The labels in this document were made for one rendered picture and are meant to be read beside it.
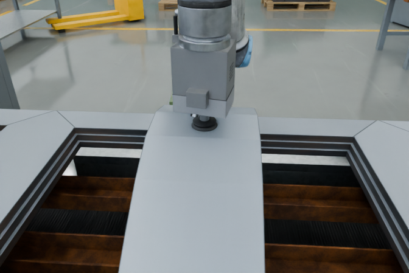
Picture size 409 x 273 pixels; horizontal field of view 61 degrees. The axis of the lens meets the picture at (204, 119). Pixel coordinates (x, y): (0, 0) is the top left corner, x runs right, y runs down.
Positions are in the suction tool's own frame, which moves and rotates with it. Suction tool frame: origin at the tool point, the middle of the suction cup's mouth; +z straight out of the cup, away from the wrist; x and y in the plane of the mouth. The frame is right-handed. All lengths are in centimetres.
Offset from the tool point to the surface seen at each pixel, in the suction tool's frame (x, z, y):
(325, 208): 20.9, 30.3, 25.0
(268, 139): 27.9, 17.4, 9.1
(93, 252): -3.2, 34.1, -25.1
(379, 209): 10.7, 19.1, 33.0
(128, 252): -21.5, 6.0, -4.0
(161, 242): -19.5, 5.2, -0.3
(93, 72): 244, 104, -187
